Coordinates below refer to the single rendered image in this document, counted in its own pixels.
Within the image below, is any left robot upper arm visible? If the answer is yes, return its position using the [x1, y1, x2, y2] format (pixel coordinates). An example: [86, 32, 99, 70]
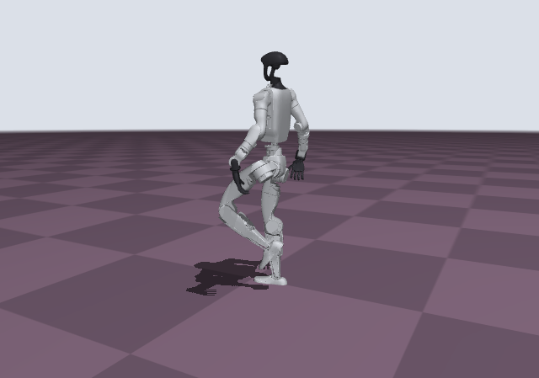
[249, 90, 271, 141]

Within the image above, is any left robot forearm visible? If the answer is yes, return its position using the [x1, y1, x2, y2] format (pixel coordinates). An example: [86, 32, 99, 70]
[228, 125, 261, 167]

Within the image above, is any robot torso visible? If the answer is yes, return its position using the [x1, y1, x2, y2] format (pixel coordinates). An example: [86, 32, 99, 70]
[260, 83, 291, 178]

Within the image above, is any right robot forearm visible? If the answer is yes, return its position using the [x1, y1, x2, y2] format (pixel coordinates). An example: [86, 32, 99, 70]
[297, 126, 310, 157]

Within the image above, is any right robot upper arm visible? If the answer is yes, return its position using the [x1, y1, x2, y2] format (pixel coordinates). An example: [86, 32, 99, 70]
[289, 88, 308, 132]

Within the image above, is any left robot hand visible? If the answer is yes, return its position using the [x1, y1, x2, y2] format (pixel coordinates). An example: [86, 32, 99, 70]
[230, 159, 249, 194]

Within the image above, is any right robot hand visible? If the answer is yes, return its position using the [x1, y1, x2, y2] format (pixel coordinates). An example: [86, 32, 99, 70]
[288, 150, 307, 180]

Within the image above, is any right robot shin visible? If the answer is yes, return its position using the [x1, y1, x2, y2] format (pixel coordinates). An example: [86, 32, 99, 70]
[264, 225, 283, 280]

